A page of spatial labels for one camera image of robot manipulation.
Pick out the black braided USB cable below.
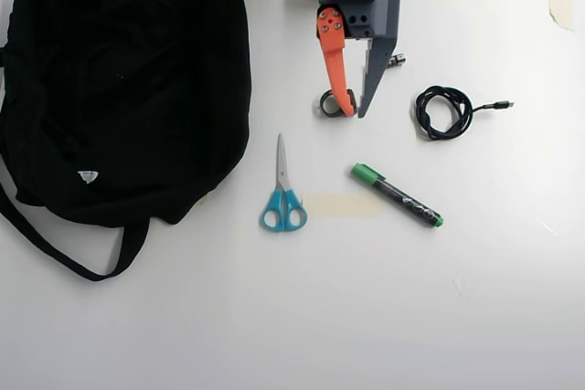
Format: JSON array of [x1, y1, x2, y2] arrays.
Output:
[[414, 85, 516, 142]]

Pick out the wide beige masking tape strip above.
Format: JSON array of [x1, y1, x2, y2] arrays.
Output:
[[302, 193, 382, 220]]

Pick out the green and black marker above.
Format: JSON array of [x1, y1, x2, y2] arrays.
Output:
[[350, 162, 444, 229]]

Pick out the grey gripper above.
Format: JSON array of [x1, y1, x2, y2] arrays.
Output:
[[316, 0, 402, 120]]

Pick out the torn beige masking tape strip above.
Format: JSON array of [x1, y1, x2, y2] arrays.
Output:
[[547, 0, 575, 32]]

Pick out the black plastic ring clip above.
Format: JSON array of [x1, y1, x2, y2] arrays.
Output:
[[319, 88, 356, 119]]

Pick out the blue handled scissors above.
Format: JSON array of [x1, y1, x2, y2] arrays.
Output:
[[260, 132, 308, 232]]

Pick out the black fabric bag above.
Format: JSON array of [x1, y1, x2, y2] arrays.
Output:
[[0, 0, 253, 282]]

